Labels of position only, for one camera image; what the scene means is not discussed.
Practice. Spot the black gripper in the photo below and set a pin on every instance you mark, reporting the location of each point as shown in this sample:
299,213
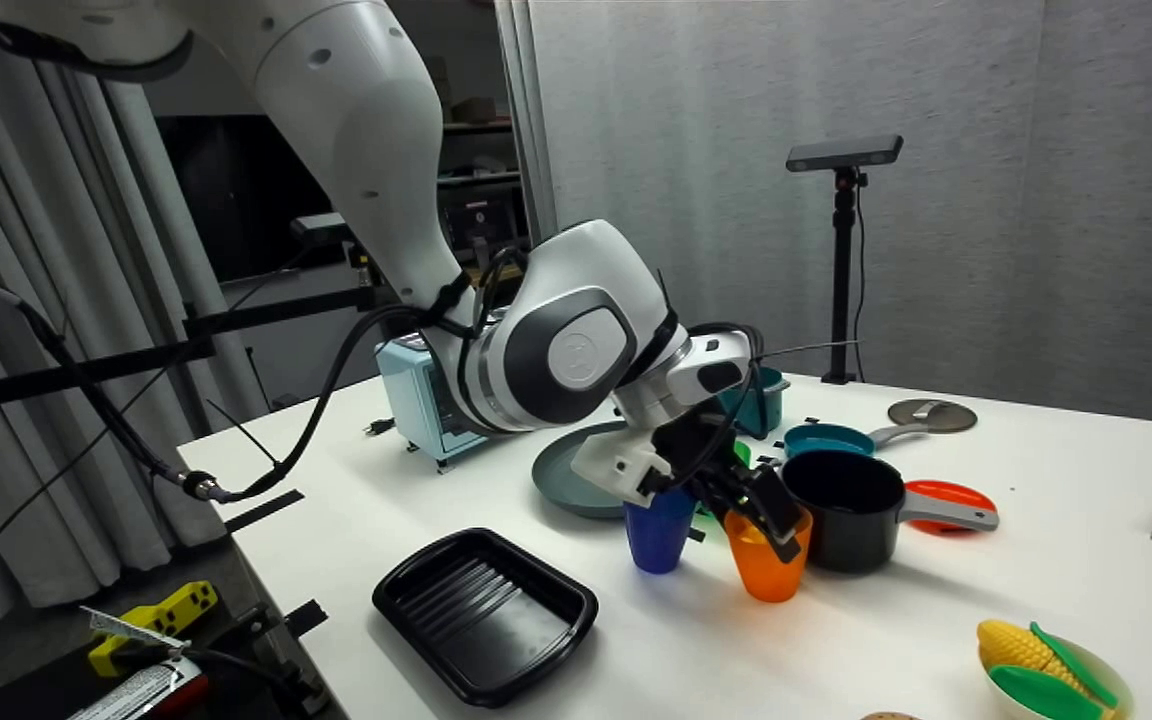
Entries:
697,447

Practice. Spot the orange plastic cup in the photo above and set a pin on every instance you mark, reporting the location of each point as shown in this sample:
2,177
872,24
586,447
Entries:
763,579

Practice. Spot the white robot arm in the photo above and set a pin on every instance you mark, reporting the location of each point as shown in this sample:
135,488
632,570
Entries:
339,106

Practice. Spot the blue plastic cup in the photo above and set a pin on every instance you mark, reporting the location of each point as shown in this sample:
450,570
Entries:
657,542

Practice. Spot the teal toy pot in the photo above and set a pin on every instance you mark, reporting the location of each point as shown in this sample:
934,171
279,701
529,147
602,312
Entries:
771,403

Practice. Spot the grey pot lid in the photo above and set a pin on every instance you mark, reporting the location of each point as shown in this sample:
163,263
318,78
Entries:
934,413

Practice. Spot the teal frying pan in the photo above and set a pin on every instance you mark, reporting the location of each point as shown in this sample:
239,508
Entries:
829,441

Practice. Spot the dark grey round plate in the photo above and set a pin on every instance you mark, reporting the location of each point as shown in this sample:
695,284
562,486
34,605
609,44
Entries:
570,481

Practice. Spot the small red-orange plate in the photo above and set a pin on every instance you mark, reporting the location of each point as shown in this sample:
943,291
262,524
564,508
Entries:
956,488

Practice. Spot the toy burger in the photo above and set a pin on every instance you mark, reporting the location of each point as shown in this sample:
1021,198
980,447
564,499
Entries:
888,717

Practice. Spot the black ridged tray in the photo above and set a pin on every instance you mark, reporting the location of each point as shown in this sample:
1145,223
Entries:
482,622

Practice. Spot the toy corn with green husk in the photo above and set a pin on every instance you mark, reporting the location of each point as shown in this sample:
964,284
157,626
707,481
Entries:
1021,649

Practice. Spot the light blue toaster oven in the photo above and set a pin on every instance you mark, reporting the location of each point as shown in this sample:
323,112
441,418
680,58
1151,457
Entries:
411,393

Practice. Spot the pale fabric curtain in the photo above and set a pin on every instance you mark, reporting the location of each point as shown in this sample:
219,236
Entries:
1003,202

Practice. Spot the small pale bowl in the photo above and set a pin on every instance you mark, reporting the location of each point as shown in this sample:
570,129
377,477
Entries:
1119,694

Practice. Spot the black tape strip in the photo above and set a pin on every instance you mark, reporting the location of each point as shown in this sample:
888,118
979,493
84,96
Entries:
262,508

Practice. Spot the red and silver tool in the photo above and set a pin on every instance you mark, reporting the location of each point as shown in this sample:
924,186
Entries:
143,694

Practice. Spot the grey pleated curtain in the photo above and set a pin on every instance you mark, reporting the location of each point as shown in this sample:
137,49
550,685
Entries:
56,441

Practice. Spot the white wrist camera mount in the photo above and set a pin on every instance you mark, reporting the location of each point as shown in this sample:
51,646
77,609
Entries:
616,475

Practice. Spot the black metal rail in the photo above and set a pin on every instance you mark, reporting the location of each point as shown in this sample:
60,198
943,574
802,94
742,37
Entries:
98,365

